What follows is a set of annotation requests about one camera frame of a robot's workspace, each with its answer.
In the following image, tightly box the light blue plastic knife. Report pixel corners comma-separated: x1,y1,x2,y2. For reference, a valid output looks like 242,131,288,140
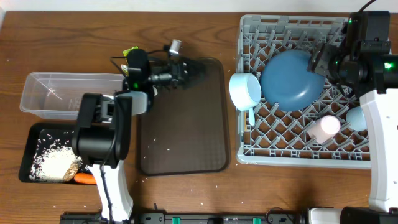
248,108,256,126

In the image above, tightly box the brown mushroom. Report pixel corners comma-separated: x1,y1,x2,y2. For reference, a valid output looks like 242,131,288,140
63,162,79,182

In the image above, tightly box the orange carrot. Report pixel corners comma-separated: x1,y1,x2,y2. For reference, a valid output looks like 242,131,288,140
73,173,96,185

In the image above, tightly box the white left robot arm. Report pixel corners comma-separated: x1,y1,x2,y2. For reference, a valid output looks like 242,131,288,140
72,46,205,223

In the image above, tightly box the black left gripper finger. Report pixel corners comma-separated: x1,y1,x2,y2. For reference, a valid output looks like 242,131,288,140
185,58,206,77
183,74,206,90

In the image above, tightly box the brown serving tray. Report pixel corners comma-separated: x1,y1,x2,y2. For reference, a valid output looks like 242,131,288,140
136,58,231,176

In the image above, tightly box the clear plastic bin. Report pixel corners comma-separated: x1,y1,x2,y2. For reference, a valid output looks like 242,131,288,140
19,72,123,120

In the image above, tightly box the light blue rice bowl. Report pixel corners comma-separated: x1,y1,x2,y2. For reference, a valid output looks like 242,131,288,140
229,73,261,111

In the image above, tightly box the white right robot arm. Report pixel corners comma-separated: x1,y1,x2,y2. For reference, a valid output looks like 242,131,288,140
307,41,397,223

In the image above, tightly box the white rice pile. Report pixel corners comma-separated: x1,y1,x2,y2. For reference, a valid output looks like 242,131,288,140
29,129,82,182

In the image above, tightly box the pink plastic cup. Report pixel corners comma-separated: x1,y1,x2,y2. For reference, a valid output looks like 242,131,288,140
308,115,341,144

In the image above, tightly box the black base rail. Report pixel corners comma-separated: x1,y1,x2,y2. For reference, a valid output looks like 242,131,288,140
59,211,308,224

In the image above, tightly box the black bin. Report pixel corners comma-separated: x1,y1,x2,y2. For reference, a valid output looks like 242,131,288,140
19,123,91,184

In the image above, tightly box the light blue plastic cup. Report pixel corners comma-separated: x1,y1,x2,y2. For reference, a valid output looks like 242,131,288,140
346,106,367,131

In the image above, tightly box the grey dishwasher rack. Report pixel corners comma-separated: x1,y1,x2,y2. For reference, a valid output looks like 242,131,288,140
237,15,371,169

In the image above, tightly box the snack wrapper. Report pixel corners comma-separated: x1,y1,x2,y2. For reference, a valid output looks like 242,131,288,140
120,45,139,77

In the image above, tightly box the blue plate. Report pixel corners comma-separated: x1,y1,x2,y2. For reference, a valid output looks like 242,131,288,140
260,50,325,111

